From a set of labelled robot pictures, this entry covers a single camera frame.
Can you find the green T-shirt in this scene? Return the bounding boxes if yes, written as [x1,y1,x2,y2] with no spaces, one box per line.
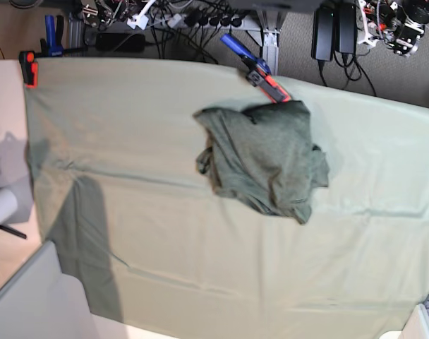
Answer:
[194,100,330,225]

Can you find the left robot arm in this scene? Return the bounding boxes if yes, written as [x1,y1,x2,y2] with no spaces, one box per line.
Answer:
[356,0,429,57]

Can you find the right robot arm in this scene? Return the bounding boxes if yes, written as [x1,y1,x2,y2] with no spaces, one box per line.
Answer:
[78,0,155,30]

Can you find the light green table cloth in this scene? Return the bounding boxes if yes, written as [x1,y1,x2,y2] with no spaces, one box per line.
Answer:
[25,57,429,338]

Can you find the blue orange bar clamp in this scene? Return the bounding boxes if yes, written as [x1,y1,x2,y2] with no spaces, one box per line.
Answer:
[220,33,291,103]

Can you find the white power strip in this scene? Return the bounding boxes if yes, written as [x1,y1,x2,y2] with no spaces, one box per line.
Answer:
[146,13,261,32]

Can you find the black flat power brick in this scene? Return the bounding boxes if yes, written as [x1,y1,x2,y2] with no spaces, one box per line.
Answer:
[95,33,146,53]

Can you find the left black power adapter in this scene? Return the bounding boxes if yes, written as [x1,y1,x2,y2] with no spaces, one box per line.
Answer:
[311,6,334,61]

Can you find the black power adapter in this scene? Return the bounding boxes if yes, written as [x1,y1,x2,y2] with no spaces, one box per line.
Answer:
[311,6,334,61]
[336,2,357,54]

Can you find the right black power adapter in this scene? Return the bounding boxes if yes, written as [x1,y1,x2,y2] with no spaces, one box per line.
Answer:
[336,2,357,54]

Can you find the blue spring clamp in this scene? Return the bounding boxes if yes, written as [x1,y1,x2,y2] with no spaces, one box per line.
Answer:
[40,14,88,58]

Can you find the black stick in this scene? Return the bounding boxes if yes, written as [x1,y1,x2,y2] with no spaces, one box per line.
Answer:
[0,225,28,239]

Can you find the orange black corner clamp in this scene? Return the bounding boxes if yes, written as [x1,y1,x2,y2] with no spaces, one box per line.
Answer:
[18,51,38,88]

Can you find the white cylindrical cup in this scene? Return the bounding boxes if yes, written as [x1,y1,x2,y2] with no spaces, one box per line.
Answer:
[0,188,18,225]

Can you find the white bin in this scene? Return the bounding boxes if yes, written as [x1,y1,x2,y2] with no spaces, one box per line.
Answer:
[0,242,99,339]

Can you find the aluminium frame post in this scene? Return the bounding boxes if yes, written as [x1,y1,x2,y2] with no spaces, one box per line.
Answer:
[257,11,286,75]

